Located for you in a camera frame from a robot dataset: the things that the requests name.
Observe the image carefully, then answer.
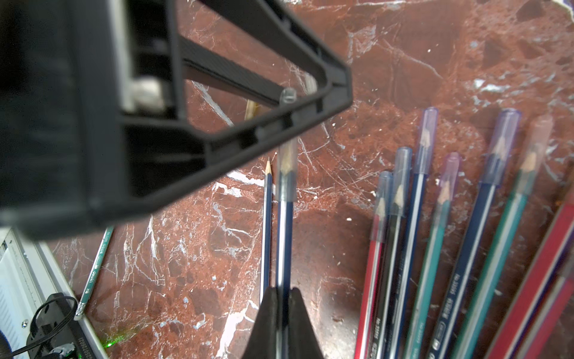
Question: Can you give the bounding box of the teal capped pencil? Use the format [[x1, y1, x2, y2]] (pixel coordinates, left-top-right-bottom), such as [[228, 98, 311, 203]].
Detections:
[[404, 152, 460, 358]]

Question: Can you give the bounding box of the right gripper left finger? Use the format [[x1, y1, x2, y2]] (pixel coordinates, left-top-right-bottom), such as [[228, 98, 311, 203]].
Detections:
[[242, 287, 280, 359]]

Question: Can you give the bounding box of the black capped pencil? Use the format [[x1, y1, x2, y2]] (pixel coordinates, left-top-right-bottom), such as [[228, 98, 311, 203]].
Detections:
[[369, 147, 412, 358]]

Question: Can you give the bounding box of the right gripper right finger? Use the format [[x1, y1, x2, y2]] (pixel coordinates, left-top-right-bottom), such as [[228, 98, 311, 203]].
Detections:
[[287, 287, 324, 359]]

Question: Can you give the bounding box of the dark blue pencil thin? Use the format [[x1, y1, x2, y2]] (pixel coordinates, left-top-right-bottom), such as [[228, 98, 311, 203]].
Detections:
[[259, 160, 273, 303]]

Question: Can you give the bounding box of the green capped pencil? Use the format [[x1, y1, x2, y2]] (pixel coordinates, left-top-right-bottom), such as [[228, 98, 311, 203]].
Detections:
[[451, 114, 554, 358]]

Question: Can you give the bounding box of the clear pencil cap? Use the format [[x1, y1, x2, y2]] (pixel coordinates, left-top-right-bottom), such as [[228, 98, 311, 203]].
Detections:
[[277, 87, 299, 203]]

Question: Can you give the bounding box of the finger of the left gripper black frame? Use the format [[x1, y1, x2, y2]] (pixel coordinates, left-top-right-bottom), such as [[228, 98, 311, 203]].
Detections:
[[1, 1, 353, 240]]

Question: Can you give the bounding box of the red capped pencil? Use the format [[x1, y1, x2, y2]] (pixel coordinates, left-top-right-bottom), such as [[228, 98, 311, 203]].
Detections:
[[354, 171, 393, 359]]

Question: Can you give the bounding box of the navy capped pencil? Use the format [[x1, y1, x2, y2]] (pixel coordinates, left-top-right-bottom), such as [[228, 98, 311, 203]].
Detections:
[[425, 109, 522, 358]]

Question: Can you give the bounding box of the blue capped pencil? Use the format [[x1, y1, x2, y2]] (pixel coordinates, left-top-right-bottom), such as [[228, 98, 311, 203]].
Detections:
[[385, 107, 439, 358]]

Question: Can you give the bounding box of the red pencil far right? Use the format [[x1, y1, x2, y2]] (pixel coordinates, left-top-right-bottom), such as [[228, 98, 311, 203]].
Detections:
[[485, 189, 573, 358]]

